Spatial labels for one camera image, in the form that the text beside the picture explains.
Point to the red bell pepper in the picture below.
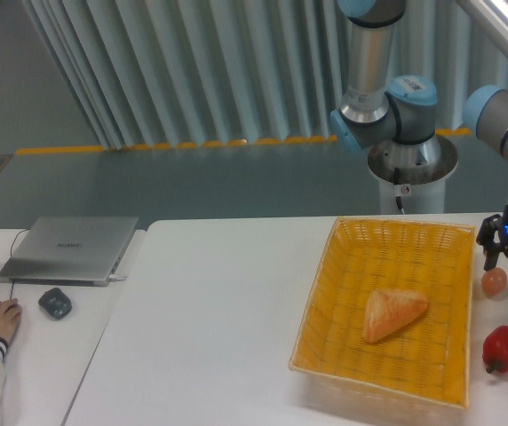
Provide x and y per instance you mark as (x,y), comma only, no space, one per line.
(495,350)

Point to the black computer mouse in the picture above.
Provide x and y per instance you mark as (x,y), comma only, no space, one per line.
(13,313)

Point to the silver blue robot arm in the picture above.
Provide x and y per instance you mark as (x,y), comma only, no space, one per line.
(394,120)

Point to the yellow woven basket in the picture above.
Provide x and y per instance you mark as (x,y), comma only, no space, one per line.
(429,358)

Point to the brown egg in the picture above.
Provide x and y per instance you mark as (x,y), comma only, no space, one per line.
(494,281)

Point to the triangular bread pastry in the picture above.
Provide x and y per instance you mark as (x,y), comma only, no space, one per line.
(389,310)

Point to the white usb plug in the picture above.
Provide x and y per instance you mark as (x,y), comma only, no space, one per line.
(116,278)

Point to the silver closed laptop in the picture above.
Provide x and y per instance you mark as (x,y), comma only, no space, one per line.
(70,250)

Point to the dark grey small case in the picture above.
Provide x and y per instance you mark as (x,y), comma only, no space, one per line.
(55,303)

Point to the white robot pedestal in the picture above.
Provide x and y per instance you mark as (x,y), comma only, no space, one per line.
(412,178)

